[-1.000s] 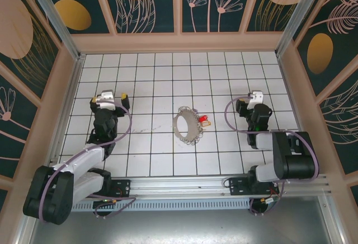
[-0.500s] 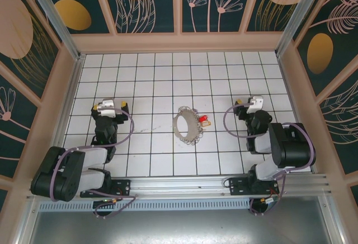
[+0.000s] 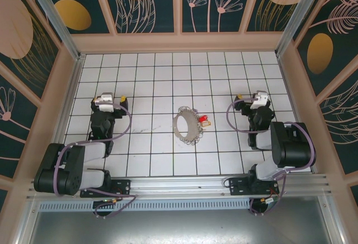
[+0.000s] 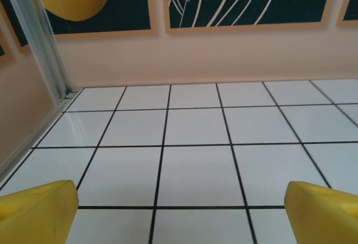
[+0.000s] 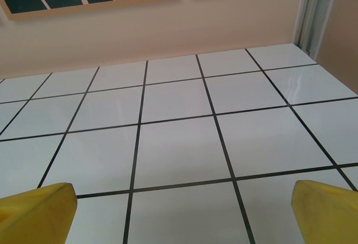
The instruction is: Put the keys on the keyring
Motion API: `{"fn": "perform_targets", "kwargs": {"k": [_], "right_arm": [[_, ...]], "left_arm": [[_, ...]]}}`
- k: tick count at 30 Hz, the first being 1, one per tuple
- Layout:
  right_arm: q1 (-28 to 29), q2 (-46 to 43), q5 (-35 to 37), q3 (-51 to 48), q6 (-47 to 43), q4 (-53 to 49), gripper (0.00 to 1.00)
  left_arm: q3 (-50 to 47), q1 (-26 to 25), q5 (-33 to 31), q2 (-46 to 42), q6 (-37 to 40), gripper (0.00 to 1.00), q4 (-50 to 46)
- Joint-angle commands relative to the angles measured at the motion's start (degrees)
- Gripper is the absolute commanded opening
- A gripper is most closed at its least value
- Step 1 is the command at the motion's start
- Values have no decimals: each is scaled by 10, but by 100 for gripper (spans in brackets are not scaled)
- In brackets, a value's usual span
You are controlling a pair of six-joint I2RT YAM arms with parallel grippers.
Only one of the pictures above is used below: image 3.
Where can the yellow power connector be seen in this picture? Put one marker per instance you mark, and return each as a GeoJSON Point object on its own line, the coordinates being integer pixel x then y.
{"type": "Point", "coordinates": [114, 200]}

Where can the grey metal panel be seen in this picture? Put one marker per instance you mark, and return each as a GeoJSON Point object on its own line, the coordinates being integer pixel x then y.
{"type": "Point", "coordinates": [179, 230]}

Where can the aluminium left frame post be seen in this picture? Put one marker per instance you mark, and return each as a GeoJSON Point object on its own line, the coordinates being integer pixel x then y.
{"type": "Point", "coordinates": [54, 17]}

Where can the key with red tag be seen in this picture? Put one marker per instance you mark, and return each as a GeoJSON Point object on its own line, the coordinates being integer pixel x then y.
{"type": "Point", "coordinates": [203, 118]}

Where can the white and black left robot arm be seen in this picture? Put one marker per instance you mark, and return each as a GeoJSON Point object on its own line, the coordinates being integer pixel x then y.
{"type": "Point", "coordinates": [84, 151]}

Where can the oval steel plate with split rings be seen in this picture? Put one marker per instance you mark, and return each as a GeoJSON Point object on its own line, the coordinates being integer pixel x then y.
{"type": "Point", "coordinates": [194, 123]}

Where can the key with yellow tag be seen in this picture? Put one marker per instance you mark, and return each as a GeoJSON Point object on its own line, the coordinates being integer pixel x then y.
{"type": "Point", "coordinates": [206, 124]}

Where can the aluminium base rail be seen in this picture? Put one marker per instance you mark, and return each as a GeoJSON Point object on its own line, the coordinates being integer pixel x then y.
{"type": "Point", "coordinates": [179, 185]}

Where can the aluminium right frame post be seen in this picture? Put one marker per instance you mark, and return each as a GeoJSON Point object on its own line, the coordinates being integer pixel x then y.
{"type": "Point", "coordinates": [293, 17]}

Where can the aluminium frame post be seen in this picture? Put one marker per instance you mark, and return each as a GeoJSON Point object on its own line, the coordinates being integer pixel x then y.
{"type": "Point", "coordinates": [54, 17]}
{"type": "Point", "coordinates": [293, 17]}

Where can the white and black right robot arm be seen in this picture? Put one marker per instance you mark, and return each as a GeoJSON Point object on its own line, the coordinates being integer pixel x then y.
{"type": "Point", "coordinates": [293, 143]}

